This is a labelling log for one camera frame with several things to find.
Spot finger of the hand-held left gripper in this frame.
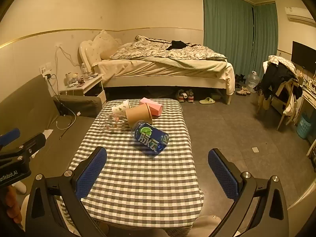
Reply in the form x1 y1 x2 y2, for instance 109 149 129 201
0 128 20 146
0 133 46 165

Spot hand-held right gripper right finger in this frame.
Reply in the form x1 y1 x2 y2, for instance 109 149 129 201
208 148 289 237

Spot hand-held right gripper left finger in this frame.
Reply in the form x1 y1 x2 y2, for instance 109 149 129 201
25 146 108 237

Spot clear glass cup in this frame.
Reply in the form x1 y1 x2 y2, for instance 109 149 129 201
99 112 129 132

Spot white patterned paper cup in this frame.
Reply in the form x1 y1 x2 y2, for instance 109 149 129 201
112 99 131 116

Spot brown paper cup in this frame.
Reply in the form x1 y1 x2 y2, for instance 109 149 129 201
125 103 153 126

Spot person's left hand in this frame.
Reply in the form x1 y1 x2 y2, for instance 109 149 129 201
0 185 17 219

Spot white slipper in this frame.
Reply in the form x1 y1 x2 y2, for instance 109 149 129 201
12 181 26 194

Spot grey sofa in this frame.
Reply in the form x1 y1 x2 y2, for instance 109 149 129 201
0 74 103 178

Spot checkered cloth table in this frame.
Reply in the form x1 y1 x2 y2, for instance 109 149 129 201
59 99 205 237

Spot blue drink bottle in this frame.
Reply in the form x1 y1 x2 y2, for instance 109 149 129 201
131 120 170 156

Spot white bedside table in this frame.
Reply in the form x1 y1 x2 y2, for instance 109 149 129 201
59 73 107 109

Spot pile of small toiletries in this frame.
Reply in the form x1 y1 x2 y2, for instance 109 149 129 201
65 71 99 88

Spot beige shoes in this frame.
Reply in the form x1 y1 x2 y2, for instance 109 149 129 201
236 86 251 96

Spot pink box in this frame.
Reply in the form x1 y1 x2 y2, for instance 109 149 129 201
139 98 164 117

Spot wooden chair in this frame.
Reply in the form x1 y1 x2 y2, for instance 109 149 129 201
257 62 300 131

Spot clear plastic bottle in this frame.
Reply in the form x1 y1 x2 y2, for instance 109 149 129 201
81 63 89 82

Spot teal laundry basket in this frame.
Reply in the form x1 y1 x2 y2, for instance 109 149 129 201
296 112 312 139

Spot dark shoes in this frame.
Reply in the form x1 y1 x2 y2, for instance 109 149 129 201
234 74 247 88

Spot large clear water jug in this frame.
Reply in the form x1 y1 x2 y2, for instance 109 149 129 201
246 71 260 94

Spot dark jacket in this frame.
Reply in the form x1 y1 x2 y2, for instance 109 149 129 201
259 63 304 100

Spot bed with patterned quilt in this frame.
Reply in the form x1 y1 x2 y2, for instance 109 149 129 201
79 30 235 105

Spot white dressing desk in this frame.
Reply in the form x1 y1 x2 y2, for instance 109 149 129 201
301 78 316 144

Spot beige bed sheet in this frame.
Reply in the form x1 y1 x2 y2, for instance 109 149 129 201
92 56 235 95

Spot cream tufted headboard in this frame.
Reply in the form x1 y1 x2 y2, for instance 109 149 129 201
79 30 122 68

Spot striped light cloth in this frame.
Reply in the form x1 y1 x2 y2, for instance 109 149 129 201
268 55 299 79

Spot black garment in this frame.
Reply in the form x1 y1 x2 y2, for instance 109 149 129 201
166 40 192 51

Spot patterned quilt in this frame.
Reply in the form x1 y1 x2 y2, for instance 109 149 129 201
110 35 228 61

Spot black flat screen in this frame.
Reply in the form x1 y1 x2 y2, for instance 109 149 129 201
291 41 316 75

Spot narrow teal curtain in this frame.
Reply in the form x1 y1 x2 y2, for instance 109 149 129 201
253 2 279 75

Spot wide teal curtain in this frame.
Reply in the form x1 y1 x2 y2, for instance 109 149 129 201
202 0 255 76

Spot white air conditioner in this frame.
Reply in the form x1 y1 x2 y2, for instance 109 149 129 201
284 6 316 25

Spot black cable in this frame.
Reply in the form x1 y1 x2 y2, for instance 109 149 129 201
47 78 76 139

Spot wall socket with charger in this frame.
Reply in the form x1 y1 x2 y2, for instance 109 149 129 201
39 64 56 81

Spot white wall cable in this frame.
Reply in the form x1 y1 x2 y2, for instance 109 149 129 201
54 43 82 68

